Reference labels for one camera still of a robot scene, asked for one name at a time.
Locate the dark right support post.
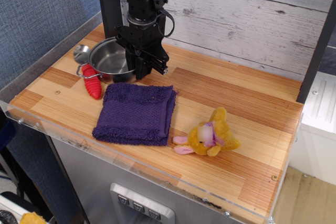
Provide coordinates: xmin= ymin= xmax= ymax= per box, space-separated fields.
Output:
xmin=296 ymin=0 xmax=335 ymax=104

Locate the yellow plush bunny toy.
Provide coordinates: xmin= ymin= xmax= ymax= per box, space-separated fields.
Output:
xmin=173 ymin=107 xmax=241 ymax=157

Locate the dark left support post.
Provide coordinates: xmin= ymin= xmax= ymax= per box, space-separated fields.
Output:
xmin=100 ymin=0 xmax=123 ymax=38

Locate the silver dispenser button panel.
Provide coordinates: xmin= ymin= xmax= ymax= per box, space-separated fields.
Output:
xmin=110 ymin=183 xmax=175 ymax=223

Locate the clear acrylic edge guard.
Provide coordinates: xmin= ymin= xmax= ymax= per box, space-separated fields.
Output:
xmin=1 ymin=99 xmax=294 ymax=223

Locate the dark support post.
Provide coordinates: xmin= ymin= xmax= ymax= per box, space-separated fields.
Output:
xmin=100 ymin=0 xmax=123 ymax=38
xmin=296 ymin=0 xmax=335 ymax=104

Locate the white toy sink counter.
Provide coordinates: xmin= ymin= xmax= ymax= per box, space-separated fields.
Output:
xmin=289 ymin=72 xmax=335 ymax=184

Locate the purple folded towel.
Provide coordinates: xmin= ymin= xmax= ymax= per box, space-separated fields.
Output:
xmin=92 ymin=82 xmax=176 ymax=146

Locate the yellow cloth item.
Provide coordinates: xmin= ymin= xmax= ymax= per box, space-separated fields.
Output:
xmin=19 ymin=212 xmax=47 ymax=224

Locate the stainless toy fridge cabinet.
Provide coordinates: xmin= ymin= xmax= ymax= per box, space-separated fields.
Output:
xmin=51 ymin=138 xmax=238 ymax=223

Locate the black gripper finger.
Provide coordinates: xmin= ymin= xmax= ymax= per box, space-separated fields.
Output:
xmin=135 ymin=55 xmax=152 ymax=80
xmin=125 ymin=49 xmax=136 ymax=73

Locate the red handled metal scoop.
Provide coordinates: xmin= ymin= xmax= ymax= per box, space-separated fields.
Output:
xmin=73 ymin=45 xmax=102 ymax=100

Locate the stainless steel pot bowl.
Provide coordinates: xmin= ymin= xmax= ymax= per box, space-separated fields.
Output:
xmin=73 ymin=37 xmax=135 ymax=83

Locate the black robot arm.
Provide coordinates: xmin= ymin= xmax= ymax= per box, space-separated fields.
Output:
xmin=115 ymin=0 xmax=175 ymax=80

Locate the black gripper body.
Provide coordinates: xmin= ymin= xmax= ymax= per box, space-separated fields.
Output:
xmin=115 ymin=14 xmax=169 ymax=74

